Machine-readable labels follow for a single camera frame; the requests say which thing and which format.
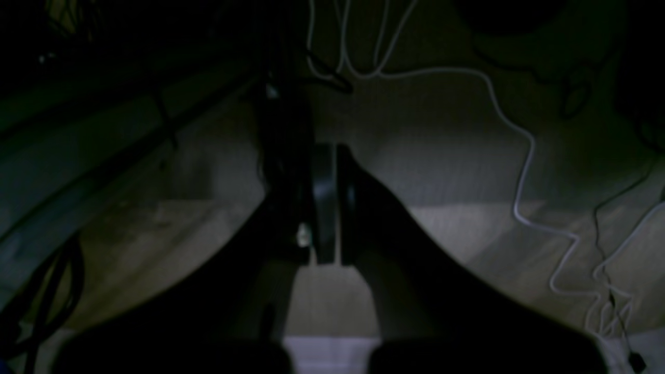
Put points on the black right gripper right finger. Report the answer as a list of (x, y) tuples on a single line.
[(444, 318)]

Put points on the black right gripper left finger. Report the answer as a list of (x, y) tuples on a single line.
[(225, 317)]

